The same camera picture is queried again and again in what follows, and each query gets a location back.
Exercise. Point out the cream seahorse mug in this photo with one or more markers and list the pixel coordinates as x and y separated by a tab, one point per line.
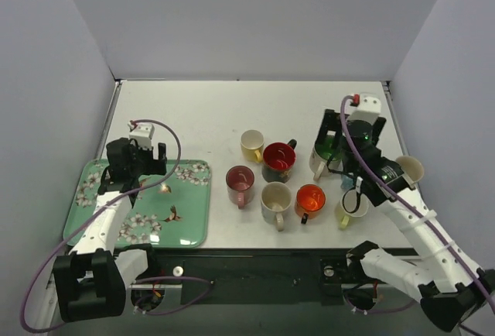
276	199

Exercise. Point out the orange mug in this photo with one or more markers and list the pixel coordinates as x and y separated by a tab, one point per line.
309	201

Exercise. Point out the beige brown mug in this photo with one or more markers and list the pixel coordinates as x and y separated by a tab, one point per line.
412	170

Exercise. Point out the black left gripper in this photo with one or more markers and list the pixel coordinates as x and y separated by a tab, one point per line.
155	163

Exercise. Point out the pink mug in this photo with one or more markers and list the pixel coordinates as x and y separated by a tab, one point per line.
240	185

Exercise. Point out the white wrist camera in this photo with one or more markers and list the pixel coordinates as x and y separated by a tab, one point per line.
367	108
141	134

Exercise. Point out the black mug red inside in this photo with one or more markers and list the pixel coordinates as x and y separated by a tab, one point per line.
278	161

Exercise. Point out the cream mug green inside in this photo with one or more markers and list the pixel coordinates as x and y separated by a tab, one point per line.
324	158

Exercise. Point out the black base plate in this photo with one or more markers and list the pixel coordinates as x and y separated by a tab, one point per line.
257	276

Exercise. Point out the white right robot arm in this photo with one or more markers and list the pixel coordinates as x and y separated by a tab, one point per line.
448	285

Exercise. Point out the green floral tray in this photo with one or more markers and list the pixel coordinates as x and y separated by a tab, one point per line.
170	216

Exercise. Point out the pale yellow mug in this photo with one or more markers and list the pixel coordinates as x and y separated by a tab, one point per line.
350	209

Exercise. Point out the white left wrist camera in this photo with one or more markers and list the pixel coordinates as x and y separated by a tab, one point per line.
141	134

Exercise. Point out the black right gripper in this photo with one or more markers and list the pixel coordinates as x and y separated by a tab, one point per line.
329	120

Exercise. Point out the blue mug yellow inside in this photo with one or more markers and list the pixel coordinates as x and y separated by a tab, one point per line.
346	184

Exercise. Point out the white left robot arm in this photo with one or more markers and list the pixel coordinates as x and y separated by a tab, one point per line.
90	281

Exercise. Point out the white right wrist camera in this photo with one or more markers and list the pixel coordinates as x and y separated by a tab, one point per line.
367	108

